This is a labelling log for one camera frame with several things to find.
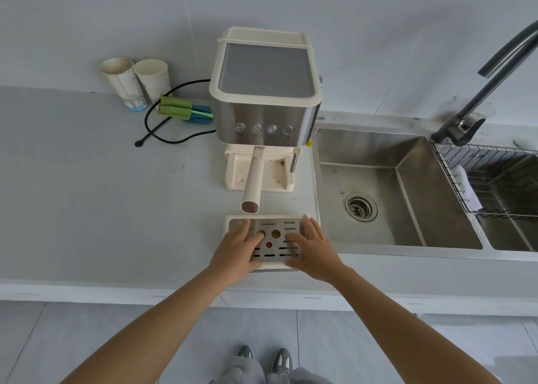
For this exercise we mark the person's left hand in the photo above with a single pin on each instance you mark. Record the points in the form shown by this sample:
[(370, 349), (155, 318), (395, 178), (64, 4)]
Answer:
[(233, 253)]

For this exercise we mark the person's right hand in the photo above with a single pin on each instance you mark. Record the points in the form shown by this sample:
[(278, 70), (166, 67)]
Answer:
[(319, 255)]

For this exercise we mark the person's right thumb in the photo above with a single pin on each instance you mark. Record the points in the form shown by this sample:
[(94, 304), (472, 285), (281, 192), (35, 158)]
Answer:
[(294, 264)]

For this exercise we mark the person's left thumb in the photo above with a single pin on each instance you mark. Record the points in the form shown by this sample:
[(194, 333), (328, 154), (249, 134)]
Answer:
[(255, 266)]

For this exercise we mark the cream drip tray metal grate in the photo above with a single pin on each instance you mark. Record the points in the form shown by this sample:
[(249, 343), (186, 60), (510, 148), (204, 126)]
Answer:
[(275, 228)]

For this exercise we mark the person's right forearm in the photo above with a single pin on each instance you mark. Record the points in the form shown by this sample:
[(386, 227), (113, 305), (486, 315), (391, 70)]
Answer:
[(403, 329)]

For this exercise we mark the person's left forearm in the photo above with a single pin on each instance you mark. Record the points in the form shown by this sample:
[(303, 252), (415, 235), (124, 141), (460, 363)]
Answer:
[(159, 329)]

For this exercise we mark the round metal drain strainer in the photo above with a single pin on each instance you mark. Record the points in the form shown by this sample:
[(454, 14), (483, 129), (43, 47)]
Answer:
[(360, 206)]

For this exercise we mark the grey left sneaker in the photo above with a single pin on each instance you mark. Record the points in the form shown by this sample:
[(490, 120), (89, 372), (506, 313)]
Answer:
[(245, 353)]

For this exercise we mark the grey sneaker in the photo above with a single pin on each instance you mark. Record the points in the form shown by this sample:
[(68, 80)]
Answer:
[(245, 353), (282, 360)]

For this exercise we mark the grey right sneaker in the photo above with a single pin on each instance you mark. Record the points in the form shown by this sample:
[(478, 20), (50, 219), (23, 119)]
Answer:
[(282, 360)]

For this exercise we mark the steel steam wand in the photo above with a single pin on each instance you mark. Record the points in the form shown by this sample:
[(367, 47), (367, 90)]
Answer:
[(294, 161)]

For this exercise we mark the grey trousers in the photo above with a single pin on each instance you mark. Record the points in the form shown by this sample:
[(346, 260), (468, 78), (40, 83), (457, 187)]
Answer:
[(239, 374)]

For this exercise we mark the stainless steel double sink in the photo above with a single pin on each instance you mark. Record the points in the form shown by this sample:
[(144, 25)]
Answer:
[(424, 186)]

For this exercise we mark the cream and steel espresso machine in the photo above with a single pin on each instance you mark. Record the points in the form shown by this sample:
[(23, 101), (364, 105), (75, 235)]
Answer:
[(264, 110)]

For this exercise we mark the green and blue cleaning brush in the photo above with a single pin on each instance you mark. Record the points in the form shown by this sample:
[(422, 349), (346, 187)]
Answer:
[(174, 112), (178, 102)]

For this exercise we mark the white cloth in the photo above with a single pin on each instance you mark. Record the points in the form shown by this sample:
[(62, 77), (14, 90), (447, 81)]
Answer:
[(467, 186)]

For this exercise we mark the plain white paper cup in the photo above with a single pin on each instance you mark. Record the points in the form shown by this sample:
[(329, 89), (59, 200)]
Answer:
[(154, 81)]

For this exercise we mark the paper cup with blue print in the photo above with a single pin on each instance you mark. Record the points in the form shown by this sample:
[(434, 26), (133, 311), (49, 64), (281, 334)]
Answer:
[(124, 83)]

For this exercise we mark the dark grey kitchen faucet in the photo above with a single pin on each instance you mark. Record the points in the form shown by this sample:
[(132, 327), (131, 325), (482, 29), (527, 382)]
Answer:
[(475, 100)]

